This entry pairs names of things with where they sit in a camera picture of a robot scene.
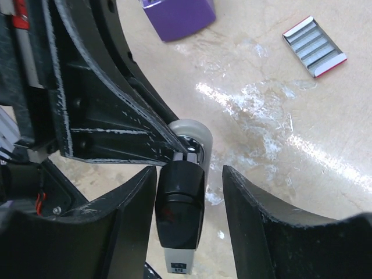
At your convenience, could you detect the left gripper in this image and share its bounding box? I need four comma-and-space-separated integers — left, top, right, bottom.
1, 1, 70, 209

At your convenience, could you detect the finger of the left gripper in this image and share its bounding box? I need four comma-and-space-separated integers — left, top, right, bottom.
43, 1, 186, 166

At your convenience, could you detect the purple metronome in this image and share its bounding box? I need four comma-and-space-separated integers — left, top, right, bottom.
140, 0, 216, 42

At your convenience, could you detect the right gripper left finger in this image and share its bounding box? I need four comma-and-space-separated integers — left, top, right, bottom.
1, 166, 157, 278

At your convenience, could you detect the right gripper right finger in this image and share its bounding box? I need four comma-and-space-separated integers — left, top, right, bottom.
222, 166, 371, 278

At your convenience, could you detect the grey black stapler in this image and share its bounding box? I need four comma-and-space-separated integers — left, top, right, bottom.
155, 119, 213, 274

